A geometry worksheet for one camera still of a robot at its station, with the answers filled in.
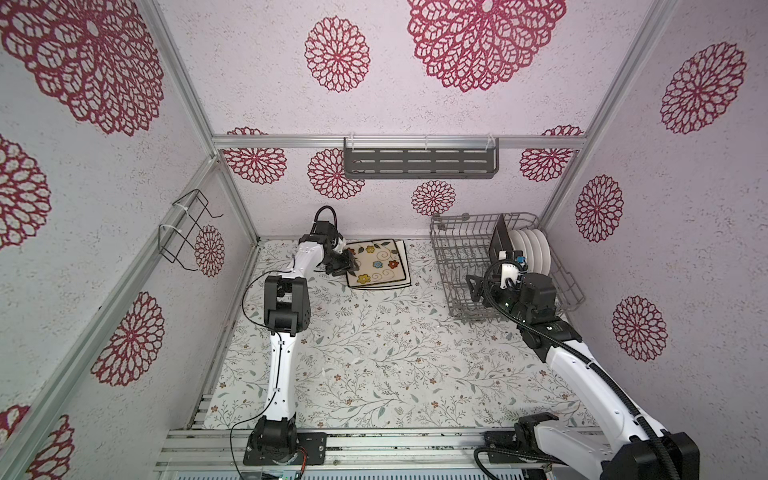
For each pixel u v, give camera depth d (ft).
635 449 1.30
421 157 3.09
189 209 2.60
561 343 1.74
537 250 3.11
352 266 3.34
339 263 3.19
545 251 3.12
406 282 3.44
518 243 3.19
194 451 2.45
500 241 3.14
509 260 2.21
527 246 3.12
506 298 2.23
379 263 3.58
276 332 2.16
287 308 2.17
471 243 3.95
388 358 2.95
